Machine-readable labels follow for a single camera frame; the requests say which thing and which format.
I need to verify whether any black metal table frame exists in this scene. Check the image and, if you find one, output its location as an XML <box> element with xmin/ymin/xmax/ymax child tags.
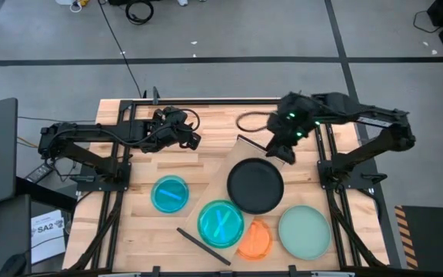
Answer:
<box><xmin>67</xmin><ymin>98</ymin><xmax>390</xmax><ymax>277</ymax></box>

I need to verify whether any long black floor cable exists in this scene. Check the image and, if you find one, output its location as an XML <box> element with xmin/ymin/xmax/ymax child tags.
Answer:
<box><xmin>97</xmin><ymin>0</ymin><xmax>145</xmax><ymax>99</ymax></box>

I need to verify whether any large teal transparent plate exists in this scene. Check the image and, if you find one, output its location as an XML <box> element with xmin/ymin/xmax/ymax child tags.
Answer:
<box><xmin>197</xmin><ymin>199</ymin><xmax>245</xmax><ymax>249</ymax></box>

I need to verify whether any black round plate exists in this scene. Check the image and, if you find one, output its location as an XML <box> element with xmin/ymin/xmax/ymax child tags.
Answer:
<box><xmin>226</xmin><ymin>157</ymin><xmax>285</xmax><ymax>215</ymax></box>

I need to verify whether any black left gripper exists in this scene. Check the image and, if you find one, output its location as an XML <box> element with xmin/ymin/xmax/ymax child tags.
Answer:
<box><xmin>143</xmin><ymin>107</ymin><xmax>203</xmax><ymax>153</ymax></box>

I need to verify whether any coiled black cable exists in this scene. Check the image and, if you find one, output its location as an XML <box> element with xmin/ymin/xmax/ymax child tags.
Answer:
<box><xmin>124</xmin><ymin>0</ymin><xmax>155</xmax><ymax>26</ymax></box>

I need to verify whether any white power strip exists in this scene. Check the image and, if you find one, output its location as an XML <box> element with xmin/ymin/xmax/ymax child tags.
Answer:
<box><xmin>55</xmin><ymin>0</ymin><xmax>92</xmax><ymax>12</ymax></box>

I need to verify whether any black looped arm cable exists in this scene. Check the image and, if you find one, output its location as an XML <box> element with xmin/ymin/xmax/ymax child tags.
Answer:
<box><xmin>235</xmin><ymin>110</ymin><xmax>275</xmax><ymax>133</ymax></box>

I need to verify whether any small teal transparent plate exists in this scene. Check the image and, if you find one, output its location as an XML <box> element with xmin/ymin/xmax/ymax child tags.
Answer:
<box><xmin>150</xmin><ymin>175</ymin><xmax>190</xmax><ymax>215</ymax></box>

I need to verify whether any black computer mouse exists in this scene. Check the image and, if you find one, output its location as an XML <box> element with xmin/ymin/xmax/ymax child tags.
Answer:
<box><xmin>0</xmin><ymin>253</ymin><xmax>28</xmax><ymax>277</ymax></box>

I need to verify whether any black power adapter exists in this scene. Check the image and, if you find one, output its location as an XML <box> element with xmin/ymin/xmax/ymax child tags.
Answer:
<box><xmin>25</xmin><ymin>162</ymin><xmax>55</xmax><ymax>184</ymax></box>

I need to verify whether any black platform with hazard stripes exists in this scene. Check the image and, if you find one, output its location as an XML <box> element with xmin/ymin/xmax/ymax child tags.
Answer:
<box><xmin>394</xmin><ymin>205</ymin><xmax>443</xmax><ymax>270</ymax></box>

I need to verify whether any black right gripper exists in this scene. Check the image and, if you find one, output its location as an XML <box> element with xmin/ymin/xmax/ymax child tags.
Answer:
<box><xmin>265</xmin><ymin>108</ymin><xmax>315</xmax><ymax>167</ymax></box>

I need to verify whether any white printed paper sheet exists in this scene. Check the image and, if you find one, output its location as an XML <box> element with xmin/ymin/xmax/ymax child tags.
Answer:
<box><xmin>30</xmin><ymin>209</ymin><xmax>67</xmax><ymax>265</ymax></box>

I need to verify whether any light green plate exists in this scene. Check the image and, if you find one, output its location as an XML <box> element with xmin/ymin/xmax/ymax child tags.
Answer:
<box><xmin>278</xmin><ymin>204</ymin><xmax>332</xmax><ymax>261</ymax></box>

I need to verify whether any orange transparent plate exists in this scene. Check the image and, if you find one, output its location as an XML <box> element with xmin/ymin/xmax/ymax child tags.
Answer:
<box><xmin>236</xmin><ymin>219</ymin><xmax>274</xmax><ymax>262</ymax></box>

